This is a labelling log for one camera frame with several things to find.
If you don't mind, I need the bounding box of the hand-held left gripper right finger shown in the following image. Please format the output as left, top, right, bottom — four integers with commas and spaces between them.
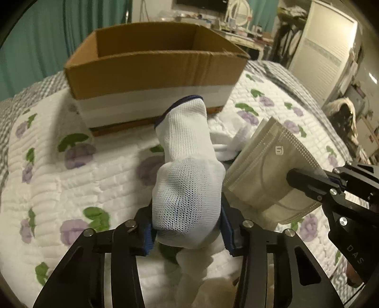
221, 202, 346, 308

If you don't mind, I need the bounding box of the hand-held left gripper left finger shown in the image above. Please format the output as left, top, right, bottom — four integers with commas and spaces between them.
32, 204, 158, 308

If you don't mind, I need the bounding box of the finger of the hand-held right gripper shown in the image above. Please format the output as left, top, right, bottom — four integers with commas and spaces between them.
333, 161, 379, 205
286, 167, 341, 205

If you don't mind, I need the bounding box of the grey face mask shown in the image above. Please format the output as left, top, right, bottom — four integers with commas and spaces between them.
223, 117, 329, 226

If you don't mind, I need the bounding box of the white knit glove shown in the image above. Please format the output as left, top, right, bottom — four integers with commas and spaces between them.
152, 95, 237, 308

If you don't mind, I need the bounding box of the cardboard box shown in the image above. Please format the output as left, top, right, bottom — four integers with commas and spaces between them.
64, 22, 251, 137

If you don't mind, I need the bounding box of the chair draped with clothes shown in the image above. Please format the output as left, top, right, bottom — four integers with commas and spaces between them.
326, 98, 359, 149

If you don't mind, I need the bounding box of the white floral quilt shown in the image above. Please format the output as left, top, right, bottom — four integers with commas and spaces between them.
0, 67, 353, 308

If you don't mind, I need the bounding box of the white crumpled cloth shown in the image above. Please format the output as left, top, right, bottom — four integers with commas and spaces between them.
212, 118, 252, 162

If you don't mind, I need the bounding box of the floral quilted bedspread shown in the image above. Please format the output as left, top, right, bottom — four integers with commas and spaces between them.
0, 61, 360, 297

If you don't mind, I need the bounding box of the white standing air conditioner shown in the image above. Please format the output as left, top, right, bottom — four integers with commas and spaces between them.
289, 0, 363, 105

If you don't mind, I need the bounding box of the cluttered desk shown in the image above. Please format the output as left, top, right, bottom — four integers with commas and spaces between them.
160, 9, 274, 60

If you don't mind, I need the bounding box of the black television screen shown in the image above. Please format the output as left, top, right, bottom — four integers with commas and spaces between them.
176, 0, 228, 14

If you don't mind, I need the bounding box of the teal curtain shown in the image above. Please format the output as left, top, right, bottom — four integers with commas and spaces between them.
0, 0, 132, 101

